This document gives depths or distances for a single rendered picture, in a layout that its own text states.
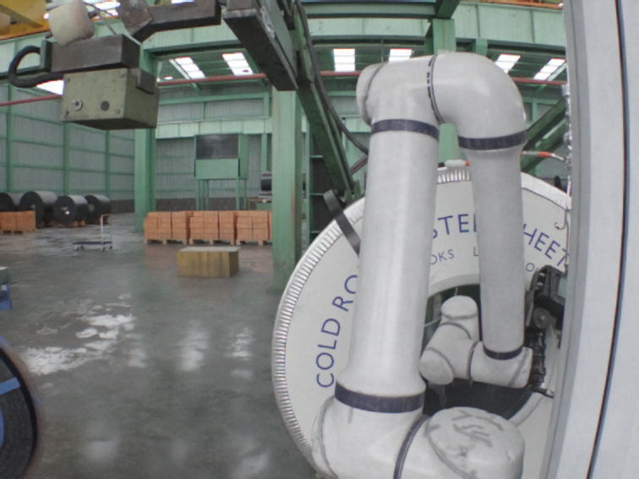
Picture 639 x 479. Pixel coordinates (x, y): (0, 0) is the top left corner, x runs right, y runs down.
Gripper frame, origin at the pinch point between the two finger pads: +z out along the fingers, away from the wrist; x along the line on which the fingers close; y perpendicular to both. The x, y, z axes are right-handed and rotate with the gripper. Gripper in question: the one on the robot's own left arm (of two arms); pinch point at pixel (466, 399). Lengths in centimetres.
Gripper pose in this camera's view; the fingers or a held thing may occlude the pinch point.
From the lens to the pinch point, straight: 131.1
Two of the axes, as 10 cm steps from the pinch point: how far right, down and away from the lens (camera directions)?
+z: 2.5, 8.7, 4.2
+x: -9.2, 0.8, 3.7
